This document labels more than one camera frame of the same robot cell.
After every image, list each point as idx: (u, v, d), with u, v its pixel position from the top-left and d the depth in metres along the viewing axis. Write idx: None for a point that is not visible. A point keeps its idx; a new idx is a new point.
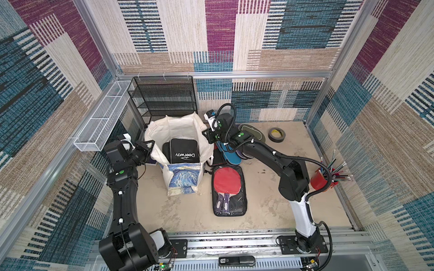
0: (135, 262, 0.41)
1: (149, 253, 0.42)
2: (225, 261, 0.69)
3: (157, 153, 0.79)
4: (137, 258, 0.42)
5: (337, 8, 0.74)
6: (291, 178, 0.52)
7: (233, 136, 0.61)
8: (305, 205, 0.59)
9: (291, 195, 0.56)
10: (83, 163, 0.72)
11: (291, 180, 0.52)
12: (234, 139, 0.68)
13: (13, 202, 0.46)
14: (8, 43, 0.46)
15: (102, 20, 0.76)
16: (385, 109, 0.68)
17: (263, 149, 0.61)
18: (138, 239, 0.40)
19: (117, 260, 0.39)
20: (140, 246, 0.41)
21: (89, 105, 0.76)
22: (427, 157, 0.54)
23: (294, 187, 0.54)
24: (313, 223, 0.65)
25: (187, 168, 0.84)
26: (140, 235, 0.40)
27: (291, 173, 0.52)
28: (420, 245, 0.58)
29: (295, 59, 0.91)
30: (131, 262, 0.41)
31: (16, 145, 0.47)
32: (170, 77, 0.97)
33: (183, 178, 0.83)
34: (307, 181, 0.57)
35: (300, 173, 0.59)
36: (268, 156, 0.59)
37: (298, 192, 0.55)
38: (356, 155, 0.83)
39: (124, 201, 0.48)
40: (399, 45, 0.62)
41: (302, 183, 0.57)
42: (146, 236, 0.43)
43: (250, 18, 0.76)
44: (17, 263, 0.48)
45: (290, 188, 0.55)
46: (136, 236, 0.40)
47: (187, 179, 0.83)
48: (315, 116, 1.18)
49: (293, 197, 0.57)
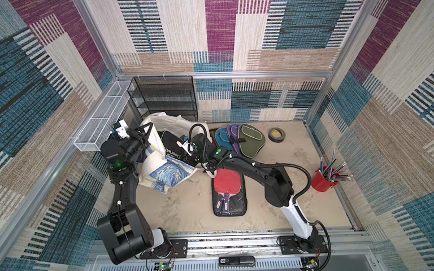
0: (131, 244, 0.43)
1: (143, 233, 0.43)
2: (225, 261, 0.69)
3: (155, 140, 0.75)
4: (134, 240, 0.43)
5: (337, 9, 0.74)
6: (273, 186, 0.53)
7: (211, 154, 0.71)
8: (294, 207, 0.60)
9: (277, 201, 0.58)
10: (83, 163, 0.72)
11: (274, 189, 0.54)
12: (212, 157, 0.68)
13: (13, 202, 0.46)
14: (8, 43, 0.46)
15: (102, 20, 0.76)
16: (385, 109, 0.68)
17: (242, 164, 0.61)
18: (134, 212, 0.43)
19: (113, 240, 0.41)
20: (135, 221, 0.43)
21: (89, 105, 0.76)
22: (427, 157, 0.54)
23: (278, 194, 0.54)
24: (307, 223, 0.64)
25: (179, 166, 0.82)
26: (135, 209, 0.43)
27: (273, 182, 0.53)
28: (420, 245, 0.58)
29: (295, 59, 0.91)
30: (128, 244, 0.42)
31: (17, 145, 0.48)
32: (170, 77, 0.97)
33: (168, 172, 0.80)
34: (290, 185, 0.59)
35: (282, 178, 0.60)
36: (249, 168, 0.60)
37: (283, 199, 0.56)
38: (356, 155, 0.83)
39: (123, 189, 0.51)
40: (399, 45, 0.62)
41: (284, 188, 0.58)
42: (141, 214, 0.45)
43: (250, 18, 0.76)
44: (17, 263, 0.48)
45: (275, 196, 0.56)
46: (131, 210, 0.43)
47: (168, 175, 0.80)
48: (315, 116, 1.18)
49: (280, 204, 0.58)
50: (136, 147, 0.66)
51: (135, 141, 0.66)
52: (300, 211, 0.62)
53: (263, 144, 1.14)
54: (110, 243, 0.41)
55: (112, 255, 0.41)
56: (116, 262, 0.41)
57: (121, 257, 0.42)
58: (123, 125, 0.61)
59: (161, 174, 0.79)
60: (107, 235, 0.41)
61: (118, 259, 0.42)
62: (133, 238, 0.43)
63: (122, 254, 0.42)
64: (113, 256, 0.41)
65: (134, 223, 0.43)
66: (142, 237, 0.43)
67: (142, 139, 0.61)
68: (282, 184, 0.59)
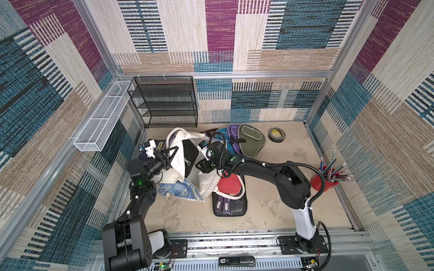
0: (128, 260, 0.41)
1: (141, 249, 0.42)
2: (225, 261, 0.69)
3: (177, 164, 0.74)
4: (131, 256, 0.42)
5: (337, 9, 0.74)
6: (285, 183, 0.52)
7: (227, 162, 0.72)
8: (307, 210, 0.58)
9: (294, 202, 0.54)
10: (83, 163, 0.72)
11: (287, 187, 0.52)
12: (228, 164, 0.71)
13: (13, 202, 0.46)
14: (8, 43, 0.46)
15: (102, 20, 0.76)
16: (385, 109, 0.68)
17: (255, 166, 0.62)
18: (137, 226, 0.43)
19: (113, 249, 0.41)
20: (137, 235, 0.43)
21: (89, 105, 0.76)
22: (427, 157, 0.54)
23: (295, 193, 0.52)
24: (313, 226, 0.64)
25: (189, 189, 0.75)
26: (139, 222, 0.44)
27: (284, 179, 0.52)
28: (420, 245, 0.58)
29: (295, 59, 0.91)
30: (125, 259, 0.41)
31: (17, 145, 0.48)
32: (170, 77, 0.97)
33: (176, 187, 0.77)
34: (308, 186, 0.55)
35: (298, 178, 0.57)
36: (261, 169, 0.60)
37: (301, 200, 0.53)
38: (356, 155, 0.83)
39: (137, 202, 0.54)
40: (399, 45, 0.62)
41: (300, 188, 0.54)
42: (144, 230, 0.45)
43: (250, 18, 0.76)
44: (17, 263, 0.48)
45: (291, 196, 0.53)
46: (135, 221, 0.44)
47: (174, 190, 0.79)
48: (315, 115, 1.18)
49: (296, 205, 0.54)
50: (158, 168, 0.70)
51: (158, 163, 0.70)
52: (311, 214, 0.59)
53: (264, 144, 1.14)
54: (109, 250, 0.41)
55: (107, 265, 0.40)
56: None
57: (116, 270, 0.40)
58: (151, 145, 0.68)
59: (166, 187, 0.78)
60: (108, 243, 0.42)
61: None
62: (131, 253, 0.42)
63: (116, 268, 0.40)
64: (109, 266, 0.40)
65: (135, 237, 0.43)
66: (139, 254, 0.42)
67: (166, 162, 0.73)
68: (298, 184, 0.55)
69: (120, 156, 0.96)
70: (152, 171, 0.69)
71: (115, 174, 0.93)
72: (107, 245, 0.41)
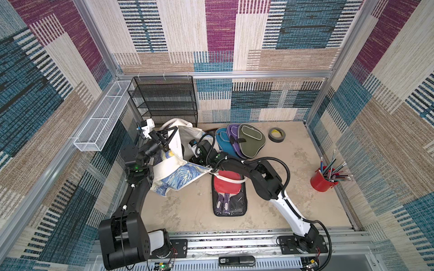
0: (125, 254, 0.42)
1: (138, 246, 0.42)
2: (225, 261, 0.69)
3: (176, 147, 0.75)
4: (129, 250, 0.42)
5: (337, 8, 0.74)
6: (258, 178, 0.61)
7: (212, 158, 0.81)
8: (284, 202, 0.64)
9: (266, 195, 0.63)
10: (83, 163, 0.72)
11: (260, 182, 0.61)
12: (214, 160, 0.79)
13: (13, 202, 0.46)
14: (8, 43, 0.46)
15: (102, 20, 0.76)
16: (385, 109, 0.68)
17: (234, 162, 0.72)
18: (132, 226, 0.42)
19: (110, 245, 0.41)
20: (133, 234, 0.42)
21: (89, 105, 0.76)
22: (427, 157, 0.54)
23: (267, 187, 0.62)
24: (301, 218, 0.66)
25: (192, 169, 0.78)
26: (133, 224, 0.42)
27: (257, 175, 0.61)
28: (420, 245, 0.58)
29: (295, 59, 0.91)
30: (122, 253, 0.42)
31: (17, 145, 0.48)
32: (170, 77, 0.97)
33: (177, 174, 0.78)
34: (278, 180, 0.65)
35: (270, 174, 0.67)
36: (239, 166, 0.69)
37: (272, 192, 0.62)
38: (356, 155, 0.83)
39: (133, 192, 0.52)
40: (399, 45, 0.62)
41: (272, 183, 0.64)
42: (140, 226, 0.43)
43: (250, 18, 0.76)
44: (17, 263, 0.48)
45: (263, 189, 0.63)
46: (131, 220, 0.42)
47: (176, 178, 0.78)
48: (315, 115, 1.18)
49: (268, 197, 0.64)
50: (154, 150, 0.64)
51: (155, 145, 0.64)
52: (293, 207, 0.66)
53: (264, 144, 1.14)
54: (107, 248, 0.41)
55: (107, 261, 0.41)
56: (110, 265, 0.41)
57: (114, 262, 0.41)
58: (148, 125, 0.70)
59: (170, 179, 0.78)
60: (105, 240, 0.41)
61: (113, 264, 0.41)
62: (129, 248, 0.42)
63: (116, 261, 0.41)
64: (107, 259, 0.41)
65: (131, 236, 0.42)
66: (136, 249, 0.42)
67: (162, 143, 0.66)
68: (269, 179, 0.65)
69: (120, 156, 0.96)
70: (148, 153, 0.63)
71: (115, 174, 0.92)
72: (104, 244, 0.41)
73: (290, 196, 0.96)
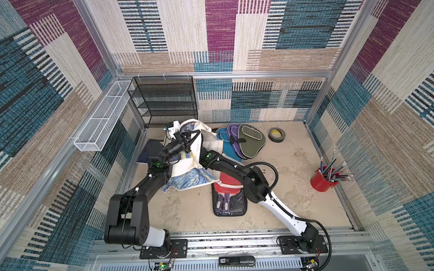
0: (125, 234, 0.44)
1: (138, 227, 0.44)
2: (225, 261, 0.69)
3: (196, 149, 0.84)
4: (127, 231, 0.44)
5: (337, 8, 0.74)
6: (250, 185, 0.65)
7: (204, 158, 0.81)
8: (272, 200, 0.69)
9: (254, 198, 0.70)
10: (83, 163, 0.72)
11: (250, 187, 0.66)
12: (204, 160, 0.80)
13: (13, 201, 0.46)
14: (8, 43, 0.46)
15: (102, 20, 0.76)
16: (385, 109, 0.68)
17: (226, 165, 0.74)
18: (139, 204, 0.45)
19: (114, 220, 0.44)
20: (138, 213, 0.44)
21: (89, 105, 0.76)
22: (427, 157, 0.54)
23: (255, 191, 0.67)
24: (294, 217, 0.68)
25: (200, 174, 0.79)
26: (140, 203, 0.45)
27: (249, 182, 0.65)
28: (420, 245, 0.58)
29: (295, 59, 0.91)
30: (122, 232, 0.44)
31: (17, 145, 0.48)
32: (170, 77, 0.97)
33: (186, 176, 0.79)
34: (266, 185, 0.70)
35: (259, 179, 0.72)
36: (233, 170, 0.72)
37: (260, 196, 0.68)
38: (356, 155, 0.83)
39: (148, 180, 0.57)
40: (399, 45, 0.62)
41: (260, 187, 0.69)
42: (146, 209, 0.47)
43: (250, 18, 0.76)
44: (17, 263, 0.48)
45: (252, 193, 0.68)
46: (139, 201, 0.45)
47: (184, 179, 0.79)
48: (315, 116, 1.18)
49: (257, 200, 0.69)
50: (177, 150, 0.69)
51: (178, 145, 0.69)
52: (282, 206, 0.69)
53: (264, 144, 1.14)
54: (110, 221, 0.44)
55: (105, 235, 0.44)
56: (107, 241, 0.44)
57: (112, 240, 0.44)
58: (175, 127, 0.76)
59: (179, 178, 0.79)
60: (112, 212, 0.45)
61: (110, 241, 0.44)
62: (129, 229, 0.44)
63: (113, 239, 0.43)
64: (107, 234, 0.44)
65: (135, 215, 0.44)
66: (135, 232, 0.44)
67: (185, 143, 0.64)
68: (259, 183, 0.70)
69: (120, 156, 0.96)
70: (170, 152, 0.69)
71: (115, 174, 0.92)
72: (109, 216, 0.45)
73: (290, 196, 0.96)
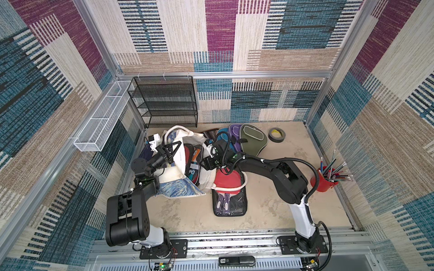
0: (128, 230, 0.44)
1: (140, 218, 0.45)
2: (225, 261, 0.69)
3: (179, 160, 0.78)
4: (131, 227, 0.44)
5: (337, 9, 0.74)
6: (281, 178, 0.54)
7: (230, 159, 0.76)
8: (304, 206, 0.59)
9: (290, 199, 0.56)
10: (83, 163, 0.72)
11: (282, 182, 0.54)
12: (231, 161, 0.74)
13: (13, 202, 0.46)
14: (8, 43, 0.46)
15: (102, 20, 0.76)
16: (385, 109, 0.68)
17: (254, 162, 0.65)
18: (138, 198, 0.48)
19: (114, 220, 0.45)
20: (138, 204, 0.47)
21: (89, 105, 0.76)
22: (427, 157, 0.54)
23: (290, 188, 0.54)
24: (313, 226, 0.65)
25: (189, 187, 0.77)
26: (140, 193, 0.48)
27: (280, 174, 0.54)
28: (420, 245, 0.58)
29: (295, 59, 0.91)
30: (125, 230, 0.44)
31: (17, 145, 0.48)
32: (170, 77, 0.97)
33: (174, 184, 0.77)
34: (304, 182, 0.57)
35: (294, 175, 0.59)
36: (260, 165, 0.63)
37: (296, 195, 0.54)
38: (356, 155, 0.83)
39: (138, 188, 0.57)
40: (399, 45, 0.62)
41: (297, 183, 0.56)
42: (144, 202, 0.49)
43: (250, 18, 0.76)
44: (17, 263, 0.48)
45: (286, 191, 0.55)
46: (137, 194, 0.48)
47: (173, 188, 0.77)
48: (315, 116, 1.18)
49: (292, 201, 0.56)
50: (160, 162, 0.72)
51: (160, 157, 0.72)
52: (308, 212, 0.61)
53: (265, 144, 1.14)
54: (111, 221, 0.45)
55: (108, 233, 0.43)
56: (109, 243, 0.43)
57: (115, 240, 0.43)
58: (155, 140, 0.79)
59: (166, 186, 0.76)
60: (112, 209, 0.46)
61: (112, 240, 0.43)
62: (131, 224, 0.45)
63: (115, 237, 0.43)
64: (109, 236, 0.43)
65: (136, 206, 0.47)
66: (138, 224, 0.45)
67: (166, 156, 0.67)
68: (294, 179, 0.57)
69: (120, 156, 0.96)
70: (154, 165, 0.71)
71: (115, 174, 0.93)
72: (109, 213, 0.46)
73: None
